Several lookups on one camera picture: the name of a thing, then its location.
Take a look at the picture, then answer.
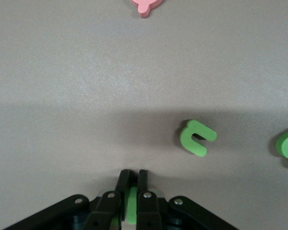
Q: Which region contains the green foam letter P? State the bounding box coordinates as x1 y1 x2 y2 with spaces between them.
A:
124 185 139 225

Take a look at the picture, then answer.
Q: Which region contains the green foam letter B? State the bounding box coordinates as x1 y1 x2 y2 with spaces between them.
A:
275 126 288 168

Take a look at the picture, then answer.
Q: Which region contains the brown table cover sheet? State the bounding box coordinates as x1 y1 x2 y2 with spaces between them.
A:
0 0 288 230

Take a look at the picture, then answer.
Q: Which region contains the pink foam letter Q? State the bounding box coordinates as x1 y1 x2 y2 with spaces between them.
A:
129 0 165 19

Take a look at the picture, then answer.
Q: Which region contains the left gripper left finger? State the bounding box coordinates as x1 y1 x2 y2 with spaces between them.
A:
4 169 133 230

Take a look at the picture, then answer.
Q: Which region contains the green foam letter U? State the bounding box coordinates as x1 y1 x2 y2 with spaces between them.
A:
179 119 218 158

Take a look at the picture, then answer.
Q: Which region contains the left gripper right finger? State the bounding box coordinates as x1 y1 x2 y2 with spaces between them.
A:
136 169 240 230

